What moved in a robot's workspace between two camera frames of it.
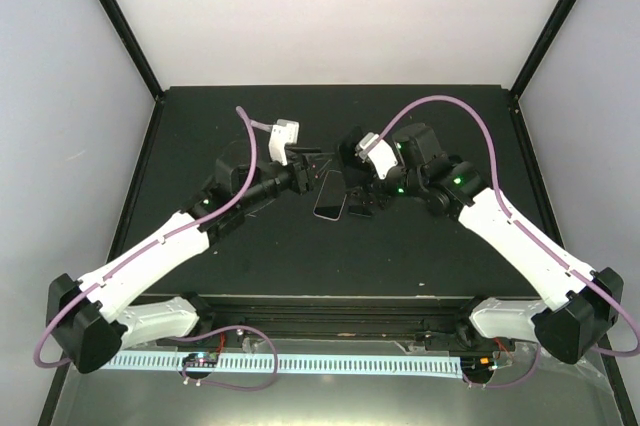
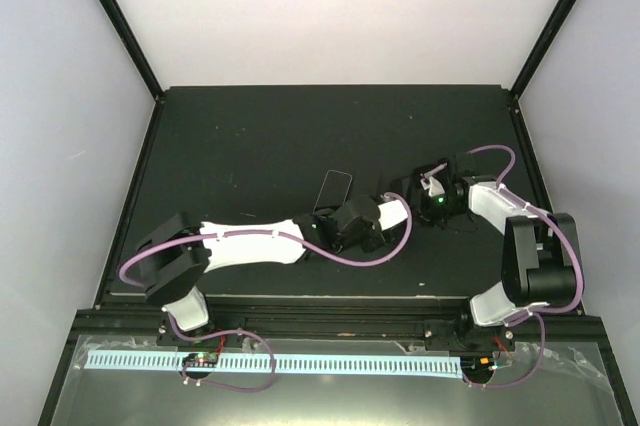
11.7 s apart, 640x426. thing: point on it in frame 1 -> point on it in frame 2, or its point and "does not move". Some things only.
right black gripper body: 376,191 -> 437,210
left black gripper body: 299,183 -> 350,243
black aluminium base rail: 265,320 does not move
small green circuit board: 200,358 does not move
